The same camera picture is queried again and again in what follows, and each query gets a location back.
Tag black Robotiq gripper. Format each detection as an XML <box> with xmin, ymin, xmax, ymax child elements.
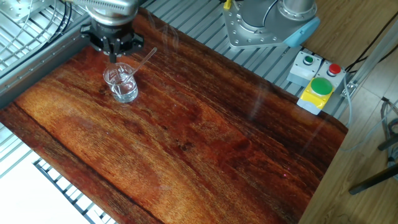
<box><xmin>80</xmin><ymin>18</ymin><xmax>145</xmax><ymax>63</ymax></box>

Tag clear glass stirring rod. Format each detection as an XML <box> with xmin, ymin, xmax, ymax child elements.
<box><xmin>118</xmin><ymin>46</ymin><xmax>158</xmax><ymax>91</ymax></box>

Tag small glass beaker with water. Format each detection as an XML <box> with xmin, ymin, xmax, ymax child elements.
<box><xmin>103</xmin><ymin>62</ymin><xmax>139</xmax><ymax>104</ymax></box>

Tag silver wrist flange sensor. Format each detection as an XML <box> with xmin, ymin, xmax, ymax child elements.
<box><xmin>85</xmin><ymin>3</ymin><xmax>139</xmax><ymax>27</ymax></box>

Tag grey aluminium table beam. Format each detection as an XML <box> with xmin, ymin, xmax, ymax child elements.
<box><xmin>0</xmin><ymin>12</ymin><xmax>108</xmax><ymax>110</ymax></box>

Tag aluminium plate with holes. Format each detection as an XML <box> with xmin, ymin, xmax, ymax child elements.
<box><xmin>0</xmin><ymin>0</ymin><xmax>53</xmax><ymax>24</ymax></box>

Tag glossy wood-grain table mat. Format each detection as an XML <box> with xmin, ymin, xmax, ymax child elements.
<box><xmin>0</xmin><ymin>7</ymin><xmax>348</xmax><ymax>224</ymax></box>

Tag white paper stack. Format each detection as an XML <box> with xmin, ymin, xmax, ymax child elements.
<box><xmin>0</xmin><ymin>152</ymin><xmax>91</xmax><ymax>224</ymax></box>

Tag grey box small green button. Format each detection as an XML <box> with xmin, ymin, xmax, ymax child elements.
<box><xmin>285</xmin><ymin>50</ymin><xmax>323</xmax><ymax>88</ymax></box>

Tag yellow box green mushroom button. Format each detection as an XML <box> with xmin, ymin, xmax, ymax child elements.
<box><xmin>296</xmin><ymin>77</ymin><xmax>336</xmax><ymax>116</ymax></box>

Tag grey box red button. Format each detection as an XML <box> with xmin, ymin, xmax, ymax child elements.
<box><xmin>314</xmin><ymin>60</ymin><xmax>347</xmax><ymax>94</ymax></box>

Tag office chair base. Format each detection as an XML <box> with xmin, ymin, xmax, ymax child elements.
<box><xmin>348</xmin><ymin>99</ymin><xmax>398</xmax><ymax>196</ymax></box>

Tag black cable bundle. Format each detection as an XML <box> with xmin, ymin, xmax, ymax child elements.
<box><xmin>46</xmin><ymin>0</ymin><xmax>74</xmax><ymax>43</ymax></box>

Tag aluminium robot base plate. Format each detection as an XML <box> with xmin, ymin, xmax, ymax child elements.
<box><xmin>222</xmin><ymin>2</ymin><xmax>289</xmax><ymax>50</ymax></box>

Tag black floor cables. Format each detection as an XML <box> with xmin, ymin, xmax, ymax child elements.
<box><xmin>345</xmin><ymin>11</ymin><xmax>398</xmax><ymax>74</ymax></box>

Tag grey floor cable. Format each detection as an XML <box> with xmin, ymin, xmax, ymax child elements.
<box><xmin>340</xmin><ymin>77</ymin><xmax>398</xmax><ymax>153</ymax></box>

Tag aluminium frame rail by buttons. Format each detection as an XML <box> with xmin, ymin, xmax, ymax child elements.
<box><xmin>340</xmin><ymin>18</ymin><xmax>398</xmax><ymax>99</ymax></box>

